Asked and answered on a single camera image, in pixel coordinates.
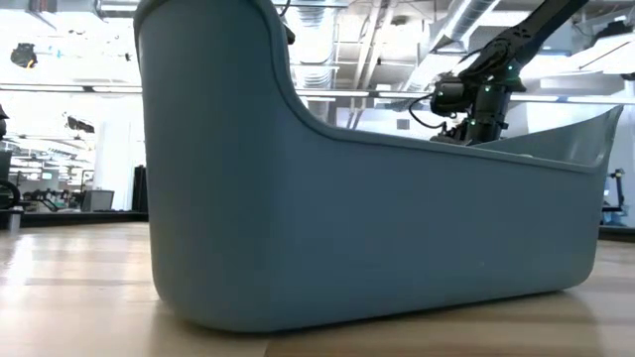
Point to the white building column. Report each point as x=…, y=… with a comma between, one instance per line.
x=119, y=168

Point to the long ceiling light strip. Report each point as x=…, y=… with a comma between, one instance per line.
x=49, y=88

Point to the teal plastic bin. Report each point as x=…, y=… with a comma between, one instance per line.
x=347, y=238

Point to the grey background box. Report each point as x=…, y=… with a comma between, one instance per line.
x=97, y=201

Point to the black background stand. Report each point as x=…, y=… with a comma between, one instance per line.
x=619, y=198

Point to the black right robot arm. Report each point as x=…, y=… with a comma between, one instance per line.
x=526, y=35

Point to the small silver cylinder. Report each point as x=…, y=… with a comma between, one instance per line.
x=15, y=220

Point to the grey wall vent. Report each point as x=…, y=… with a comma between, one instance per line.
x=403, y=124

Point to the black background cabinet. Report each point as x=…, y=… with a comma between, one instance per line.
x=139, y=191

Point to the ribbed silver ventilation duct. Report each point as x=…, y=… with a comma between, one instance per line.
x=317, y=74

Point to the smooth silver ventilation duct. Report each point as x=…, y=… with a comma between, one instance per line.
x=461, y=20

